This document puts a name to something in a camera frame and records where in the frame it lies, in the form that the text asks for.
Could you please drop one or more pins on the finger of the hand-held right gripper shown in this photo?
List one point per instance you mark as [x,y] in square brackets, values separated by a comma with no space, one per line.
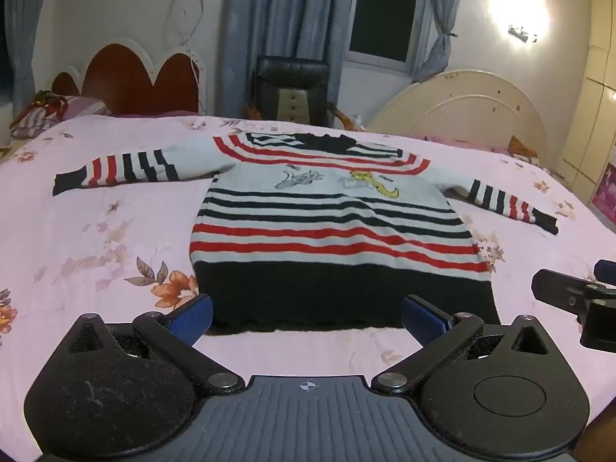
[553,288]
[606,270]

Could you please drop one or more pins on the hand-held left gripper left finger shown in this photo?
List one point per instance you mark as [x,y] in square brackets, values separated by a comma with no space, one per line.
[190,320]

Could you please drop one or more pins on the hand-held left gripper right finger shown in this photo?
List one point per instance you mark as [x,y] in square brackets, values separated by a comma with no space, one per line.
[426,320]

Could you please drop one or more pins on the striped knit sweater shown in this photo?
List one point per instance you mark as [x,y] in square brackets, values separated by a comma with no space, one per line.
[332,231]

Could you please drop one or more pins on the pink floral bedsheet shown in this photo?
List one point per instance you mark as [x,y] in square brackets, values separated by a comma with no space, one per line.
[86,231]

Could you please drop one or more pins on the orange cushion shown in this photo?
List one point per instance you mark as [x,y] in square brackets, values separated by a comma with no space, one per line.
[522,148]

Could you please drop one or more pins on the cream wardrobe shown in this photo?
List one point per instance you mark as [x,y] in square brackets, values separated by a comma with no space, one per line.
[594,106]

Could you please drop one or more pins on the pink bedding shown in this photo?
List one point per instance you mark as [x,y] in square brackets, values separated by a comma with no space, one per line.
[462,143]

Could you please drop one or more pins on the cream round headboard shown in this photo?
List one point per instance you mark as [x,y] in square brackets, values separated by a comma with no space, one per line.
[462,106]

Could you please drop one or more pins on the red scalloped headboard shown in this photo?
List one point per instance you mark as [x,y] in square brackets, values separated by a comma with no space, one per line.
[125,82]

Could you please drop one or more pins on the striped pillow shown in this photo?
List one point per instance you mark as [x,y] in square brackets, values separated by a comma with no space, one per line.
[48,113]

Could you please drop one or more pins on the black leather chair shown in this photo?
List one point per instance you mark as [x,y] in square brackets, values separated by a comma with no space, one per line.
[291,79]

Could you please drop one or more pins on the tied blue-grey curtain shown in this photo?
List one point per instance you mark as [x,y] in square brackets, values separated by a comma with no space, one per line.
[440,24]

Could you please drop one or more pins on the dark window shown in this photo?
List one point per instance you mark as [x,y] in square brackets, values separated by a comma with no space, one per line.
[385,9]

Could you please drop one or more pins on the pink wall poster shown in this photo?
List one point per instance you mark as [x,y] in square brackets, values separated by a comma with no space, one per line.
[607,195]

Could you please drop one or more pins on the wall lamp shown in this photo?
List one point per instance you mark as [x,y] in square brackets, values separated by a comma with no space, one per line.
[523,33]

